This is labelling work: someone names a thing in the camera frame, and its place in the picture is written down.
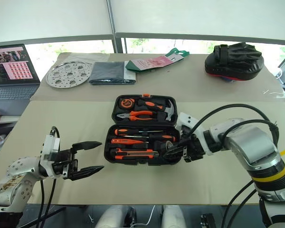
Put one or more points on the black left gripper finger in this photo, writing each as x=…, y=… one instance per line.
x=88, y=172
x=86, y=145

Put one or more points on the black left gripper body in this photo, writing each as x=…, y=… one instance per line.
x=65, y=164

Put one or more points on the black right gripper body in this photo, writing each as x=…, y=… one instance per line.
x=194, y=148

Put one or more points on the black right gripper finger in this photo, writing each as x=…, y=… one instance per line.
x=177, y=154
x=179, y=146

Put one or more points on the flathead screwdriver silver shaft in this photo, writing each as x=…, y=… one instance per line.
x=164, y=138

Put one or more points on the black electrical tape roll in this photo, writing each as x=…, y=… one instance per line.
x=159, y=145

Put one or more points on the Phillips screwdriver black shaft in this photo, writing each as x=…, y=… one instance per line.
x=120, y=131

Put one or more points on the orange voltage tester pen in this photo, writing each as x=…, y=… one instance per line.
x=123, y=141

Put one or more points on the orange black utility knife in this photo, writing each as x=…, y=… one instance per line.
x=133, y=154

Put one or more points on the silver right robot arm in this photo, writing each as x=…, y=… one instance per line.
x=251, y=142

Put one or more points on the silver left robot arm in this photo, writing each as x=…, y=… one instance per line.
x=16, y=175

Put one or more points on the black tool case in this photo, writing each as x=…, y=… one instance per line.
x=133, y=163

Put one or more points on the silver left robot leg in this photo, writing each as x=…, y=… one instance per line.
x=111, y=217

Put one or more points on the silver robot leg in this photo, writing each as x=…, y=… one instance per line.
x=174, y=217
x=111, y=217

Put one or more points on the orange black tape measure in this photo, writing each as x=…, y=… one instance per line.
x=126, y=103

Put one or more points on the silver right robot leg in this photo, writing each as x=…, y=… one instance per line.
x=174, y=217

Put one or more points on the small black device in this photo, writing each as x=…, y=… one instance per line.
x=207, y=221

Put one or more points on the perforated round steel tray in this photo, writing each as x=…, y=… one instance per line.
x=68, y=74

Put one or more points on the packaged dark folded cloth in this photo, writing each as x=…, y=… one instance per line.
x=107, y=72

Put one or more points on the dark grey laptop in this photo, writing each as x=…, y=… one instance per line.
x=12, y=95

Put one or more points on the green pink tote bag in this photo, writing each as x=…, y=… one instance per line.
x=149, y=63

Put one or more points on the black boxing focus pad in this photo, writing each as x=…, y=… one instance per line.
x=235, y=61

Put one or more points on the white roller blind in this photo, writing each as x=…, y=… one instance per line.
x=50, y=16
x=204, y=16

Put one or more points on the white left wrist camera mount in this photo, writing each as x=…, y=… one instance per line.
x=47, y=147

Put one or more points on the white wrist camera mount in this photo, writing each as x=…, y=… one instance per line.
x=185, y=118
x=47, y=147

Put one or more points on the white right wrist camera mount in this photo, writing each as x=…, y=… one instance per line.
x=185, y=118

